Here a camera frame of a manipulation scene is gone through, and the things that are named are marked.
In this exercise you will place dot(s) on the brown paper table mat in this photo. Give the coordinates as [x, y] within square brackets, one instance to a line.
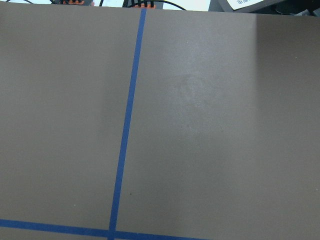
[143, 124]

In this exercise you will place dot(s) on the orange black connector box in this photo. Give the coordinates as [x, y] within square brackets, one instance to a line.
[76, 2]

